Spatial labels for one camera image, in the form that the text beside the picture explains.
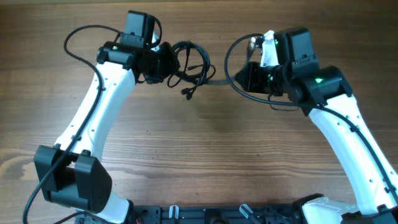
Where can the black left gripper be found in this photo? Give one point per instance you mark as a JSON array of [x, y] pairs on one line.
[[171, 65]]

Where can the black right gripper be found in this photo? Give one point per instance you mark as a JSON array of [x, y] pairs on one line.
[[251, 84]]

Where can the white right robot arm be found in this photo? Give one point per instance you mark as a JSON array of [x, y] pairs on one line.
[[290, 75]]

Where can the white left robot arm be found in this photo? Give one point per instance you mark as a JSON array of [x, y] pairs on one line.
[[70, 172]]

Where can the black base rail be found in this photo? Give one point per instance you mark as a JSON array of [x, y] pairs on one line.
[[274, 213]]

